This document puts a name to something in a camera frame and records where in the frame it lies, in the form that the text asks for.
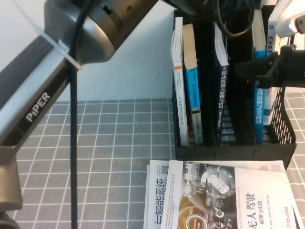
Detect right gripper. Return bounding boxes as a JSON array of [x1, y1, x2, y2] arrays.
[[234, 44, 305, 88]]

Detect white car suspension book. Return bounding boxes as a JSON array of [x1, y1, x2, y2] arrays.
[[263, 0, 305, 126]]

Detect blue hardcover mechanism book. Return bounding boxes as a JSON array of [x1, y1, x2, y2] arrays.
[[252, 9, 271, 145]]

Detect dark navy robotics book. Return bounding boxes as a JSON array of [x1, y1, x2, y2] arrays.
[[213, 21, 230, 146]]

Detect blue-spine book yellowed pages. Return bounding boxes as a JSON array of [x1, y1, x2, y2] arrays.
[[182, 23, 203, 145]]

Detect black mesh book stand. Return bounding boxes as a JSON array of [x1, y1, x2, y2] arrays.
[[173, 4, 297, 170]]

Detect white book orange-striped spine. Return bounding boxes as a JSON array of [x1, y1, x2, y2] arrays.
[[170, 17, 189, 146]]

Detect autonomous driving book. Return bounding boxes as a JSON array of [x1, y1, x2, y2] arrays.
[[164, 160, 297, 229]]

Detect white intelligent systems book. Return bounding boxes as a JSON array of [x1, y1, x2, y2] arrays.
[[142, 159, 171, 229]]

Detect grey checked tablecloth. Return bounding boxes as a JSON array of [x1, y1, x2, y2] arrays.
[[0, 93, 305, 229]]

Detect white zip tie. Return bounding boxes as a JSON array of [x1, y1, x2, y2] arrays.
[[16, 1, 83, 70]]

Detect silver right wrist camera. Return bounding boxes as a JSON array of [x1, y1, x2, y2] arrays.
[[275, 10, 305, 38]]

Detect thin black cable loop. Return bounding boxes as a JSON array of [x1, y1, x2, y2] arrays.
[[211, 0, 254, 38]]

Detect black left camera cable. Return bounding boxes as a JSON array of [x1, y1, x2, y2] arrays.
[[70, 0, 96, 229]]

